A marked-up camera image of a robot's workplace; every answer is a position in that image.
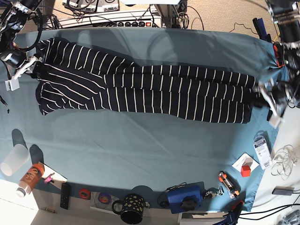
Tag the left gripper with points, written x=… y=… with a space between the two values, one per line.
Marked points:
x=277 y=95

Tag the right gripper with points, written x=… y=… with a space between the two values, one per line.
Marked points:
x=22 y=64

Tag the navy white striped t-shirt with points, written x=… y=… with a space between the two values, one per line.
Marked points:
x=76 y=77

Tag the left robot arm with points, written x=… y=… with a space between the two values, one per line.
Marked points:
x=286 y=15

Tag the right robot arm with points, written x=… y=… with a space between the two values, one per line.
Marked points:
x=12 y=21

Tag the clear plastic package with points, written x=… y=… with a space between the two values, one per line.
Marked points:
x=262 y=152

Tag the red cube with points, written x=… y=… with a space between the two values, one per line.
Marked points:
x=245 y=171

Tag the white paper card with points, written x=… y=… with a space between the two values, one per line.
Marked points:
x=245 y=159

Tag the orange black power strip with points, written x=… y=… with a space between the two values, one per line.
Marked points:
x=278 y=54

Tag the translucent plastic cup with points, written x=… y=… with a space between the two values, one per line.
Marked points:
x=16 y=158

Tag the orange black utility knife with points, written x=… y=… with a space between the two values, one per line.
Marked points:
x=229 y=186

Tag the metal keyring clip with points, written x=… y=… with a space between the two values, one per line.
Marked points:
x=213 y=192

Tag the orange labelled bottle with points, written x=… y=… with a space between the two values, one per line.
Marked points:
x=30 y=179

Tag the pink toy figure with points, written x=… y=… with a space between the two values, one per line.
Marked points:
x=49 y=179

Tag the white paper sheet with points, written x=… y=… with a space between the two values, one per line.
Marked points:
x=49 y=172

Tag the black remote control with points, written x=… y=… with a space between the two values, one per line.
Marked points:
x=65 y=195

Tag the blue box with knob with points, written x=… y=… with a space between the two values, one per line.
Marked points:
x=184 y=199

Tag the teal tablecloth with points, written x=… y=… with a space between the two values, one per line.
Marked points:
x=125 y=152

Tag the orange tape roll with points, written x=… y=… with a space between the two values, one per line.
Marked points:
x=84 y=194

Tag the purple tape roll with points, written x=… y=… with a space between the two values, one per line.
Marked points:
x=104 y=198

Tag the black mug yellow pattern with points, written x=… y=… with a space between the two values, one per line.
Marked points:
x=130 y=209

